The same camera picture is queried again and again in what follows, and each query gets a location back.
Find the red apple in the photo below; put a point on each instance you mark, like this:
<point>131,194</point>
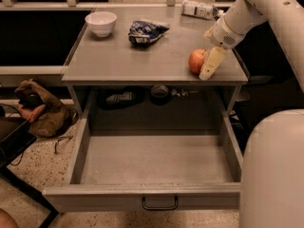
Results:
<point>196,60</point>

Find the blue chip bag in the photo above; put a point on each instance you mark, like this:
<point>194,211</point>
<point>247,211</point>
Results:
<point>146,32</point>

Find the black drawer handle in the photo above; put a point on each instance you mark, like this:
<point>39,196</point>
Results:
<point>160,204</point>

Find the white ceramic bowl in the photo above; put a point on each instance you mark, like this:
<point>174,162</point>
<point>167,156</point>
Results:
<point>101,23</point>

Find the black office chair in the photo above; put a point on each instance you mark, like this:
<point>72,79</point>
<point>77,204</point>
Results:
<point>272,85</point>

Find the brown backpack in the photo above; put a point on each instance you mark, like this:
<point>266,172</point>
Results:
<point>51,118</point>

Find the grey open top drawer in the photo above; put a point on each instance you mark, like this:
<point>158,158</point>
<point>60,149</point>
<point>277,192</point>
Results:
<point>115,163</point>

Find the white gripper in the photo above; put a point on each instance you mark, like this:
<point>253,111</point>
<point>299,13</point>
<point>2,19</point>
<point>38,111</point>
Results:
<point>222,35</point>

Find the roll of tape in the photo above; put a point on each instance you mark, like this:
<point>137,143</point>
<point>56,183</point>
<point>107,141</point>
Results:
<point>159,94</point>

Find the grey metal cabinet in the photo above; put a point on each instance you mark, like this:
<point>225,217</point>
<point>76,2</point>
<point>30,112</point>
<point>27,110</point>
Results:
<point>100,64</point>

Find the dark shoe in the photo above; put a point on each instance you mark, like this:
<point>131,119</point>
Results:
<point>117,100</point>

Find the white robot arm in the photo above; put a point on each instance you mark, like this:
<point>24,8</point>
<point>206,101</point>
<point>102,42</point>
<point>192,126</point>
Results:
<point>272,178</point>

